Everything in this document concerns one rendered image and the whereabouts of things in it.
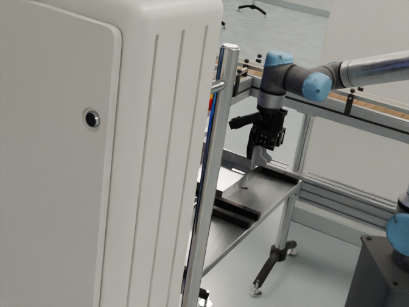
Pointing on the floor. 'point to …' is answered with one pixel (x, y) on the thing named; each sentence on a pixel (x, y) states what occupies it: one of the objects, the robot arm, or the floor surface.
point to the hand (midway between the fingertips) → (250, 166)
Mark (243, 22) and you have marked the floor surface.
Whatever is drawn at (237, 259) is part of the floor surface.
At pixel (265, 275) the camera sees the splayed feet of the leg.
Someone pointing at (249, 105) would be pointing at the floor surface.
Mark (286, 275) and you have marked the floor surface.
